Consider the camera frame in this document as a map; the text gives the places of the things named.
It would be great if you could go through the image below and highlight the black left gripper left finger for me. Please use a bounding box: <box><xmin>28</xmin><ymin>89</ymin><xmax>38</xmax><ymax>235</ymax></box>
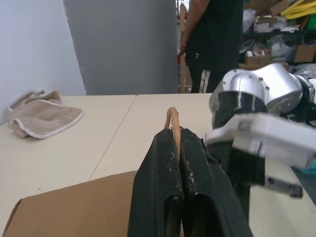
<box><xmin>127</xmin><ymin>128</ymin><xmax>184</xmax><ymax>237</ymax></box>

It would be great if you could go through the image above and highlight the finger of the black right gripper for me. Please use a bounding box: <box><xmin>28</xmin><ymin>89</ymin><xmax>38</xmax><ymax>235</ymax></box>
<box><xmin>231</xmin><ymin>181</ymin><xmax>251</xmax><ymax>219</ymax></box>
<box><xmin>264</xmin><ymin>175</ymin><xmax>304</xmax><ymax>198</ymax></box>

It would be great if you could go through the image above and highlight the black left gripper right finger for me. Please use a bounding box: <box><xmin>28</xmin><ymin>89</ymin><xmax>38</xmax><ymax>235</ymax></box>
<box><xmin>179</xmin><ymin>127</ymin><xmax>253</xmax><ymax>237</ymax></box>

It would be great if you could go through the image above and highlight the person's bare hand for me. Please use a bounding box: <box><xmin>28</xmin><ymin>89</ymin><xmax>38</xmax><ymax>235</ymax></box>
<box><xmin>179</xmin><ymin>36</ymin><xmax>189</xmax><ymax>57</ymax></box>

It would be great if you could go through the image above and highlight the flat cardboard box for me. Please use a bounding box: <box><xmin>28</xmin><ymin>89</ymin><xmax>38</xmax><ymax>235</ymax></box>
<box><xmin>244</xmin><ymin>54</ymin><xmax>272</xmax><ymax>66</ymax></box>

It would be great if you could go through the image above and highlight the wooden rack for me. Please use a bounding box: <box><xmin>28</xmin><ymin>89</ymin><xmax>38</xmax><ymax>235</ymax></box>
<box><xmin>176</xmin><ymin>2</ymin><xmax>193</xmax><ymax>94</ymax></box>

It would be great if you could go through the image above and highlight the cluttered storage shelf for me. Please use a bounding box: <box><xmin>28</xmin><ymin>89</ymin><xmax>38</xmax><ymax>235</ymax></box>
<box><xmin>238</xmin><ymin>0</ymin><xmax>316</xmax><ymax>75</ymax></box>

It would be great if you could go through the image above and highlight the brown cardboard box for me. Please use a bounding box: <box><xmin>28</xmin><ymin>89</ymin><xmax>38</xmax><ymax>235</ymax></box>
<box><xmin>293</xmin><ymin>45</ymin><xmax>316</xmax><ymax>63</ymax></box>

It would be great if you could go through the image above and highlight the beige terry towel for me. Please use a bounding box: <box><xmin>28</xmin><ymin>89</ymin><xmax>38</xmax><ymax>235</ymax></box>
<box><xmin>6</xmin><ymin>90</ymin><xmax>85</xmax><ymax>140</ymax></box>

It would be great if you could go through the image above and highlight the person in black clothes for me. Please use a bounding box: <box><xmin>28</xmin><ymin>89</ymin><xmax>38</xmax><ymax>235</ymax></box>
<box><xmin>181</xmin><ymin>0</ymin><xmax>244</xmax><ymax>94</ymax></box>

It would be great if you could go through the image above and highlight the grey partition panel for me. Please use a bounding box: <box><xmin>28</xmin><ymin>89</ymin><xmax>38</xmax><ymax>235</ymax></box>
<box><xmin>63</xmin><ymin>0</ymin><xmax>179</xmax><ymax>96</ymax></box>

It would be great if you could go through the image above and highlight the yellow foam piece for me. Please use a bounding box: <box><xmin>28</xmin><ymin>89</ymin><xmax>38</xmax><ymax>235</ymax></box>
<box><xmin>283</xmin><ymin>0</ymin><xmax>316</xmax><ymax>20</ymax></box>

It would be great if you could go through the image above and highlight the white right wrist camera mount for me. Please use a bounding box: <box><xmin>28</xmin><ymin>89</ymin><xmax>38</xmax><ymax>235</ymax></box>
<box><xmin>204</xmin><ymin>113</ymin><xmax>316</xmax><ymax>171</ymax></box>

